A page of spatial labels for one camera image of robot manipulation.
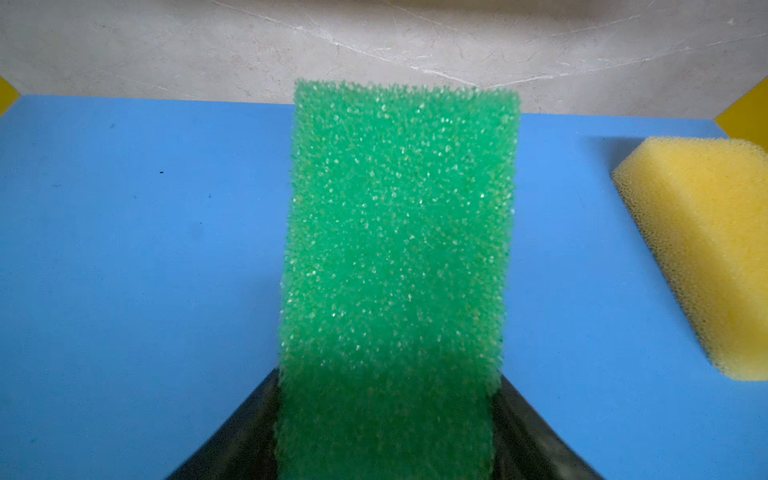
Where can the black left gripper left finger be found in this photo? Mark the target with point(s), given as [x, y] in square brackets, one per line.
[244, 446]

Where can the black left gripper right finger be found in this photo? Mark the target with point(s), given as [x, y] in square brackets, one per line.
[526, 447]

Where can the bright green sponge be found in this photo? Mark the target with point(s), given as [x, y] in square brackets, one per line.
[397, 252]

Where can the yellow sponge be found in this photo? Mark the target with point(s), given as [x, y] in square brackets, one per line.
[701, 207]

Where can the yellow shelf unit frame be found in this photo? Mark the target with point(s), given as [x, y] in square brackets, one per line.
[747, 114]

